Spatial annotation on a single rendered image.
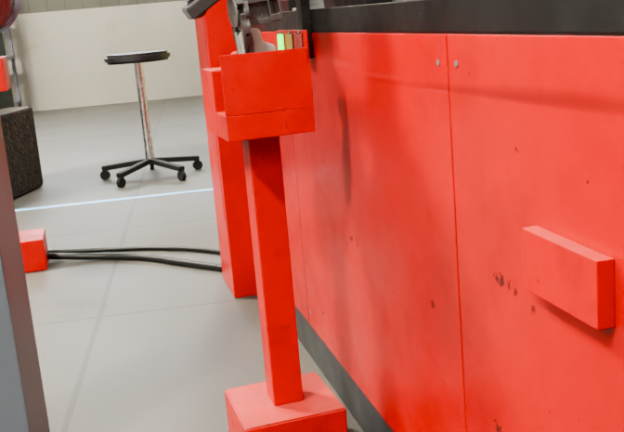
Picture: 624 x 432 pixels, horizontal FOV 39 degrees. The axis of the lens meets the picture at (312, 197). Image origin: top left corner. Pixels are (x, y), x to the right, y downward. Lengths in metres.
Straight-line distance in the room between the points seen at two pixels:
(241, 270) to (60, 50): 7.96
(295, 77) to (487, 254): 0.58
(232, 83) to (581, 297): 0.82
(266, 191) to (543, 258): 0.79
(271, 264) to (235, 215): 1.09
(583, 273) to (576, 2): 0.26
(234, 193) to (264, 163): 1.11
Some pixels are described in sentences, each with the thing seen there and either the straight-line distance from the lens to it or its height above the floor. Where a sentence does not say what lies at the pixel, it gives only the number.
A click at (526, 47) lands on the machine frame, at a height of 0.81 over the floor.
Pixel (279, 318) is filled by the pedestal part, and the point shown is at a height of 0.30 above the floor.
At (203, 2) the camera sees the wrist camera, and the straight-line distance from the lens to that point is 1.55.
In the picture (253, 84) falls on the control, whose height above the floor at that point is 0.76.
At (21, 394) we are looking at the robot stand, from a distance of 1.87.
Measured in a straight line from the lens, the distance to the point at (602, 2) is 0.86.
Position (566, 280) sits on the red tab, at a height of 0.59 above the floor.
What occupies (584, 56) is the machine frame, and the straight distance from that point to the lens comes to 0.89.
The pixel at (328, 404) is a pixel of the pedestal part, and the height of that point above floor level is 0.12.
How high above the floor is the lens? 0.87
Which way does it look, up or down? 12 degrees down
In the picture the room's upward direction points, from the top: 5 degrees counter-clockwise
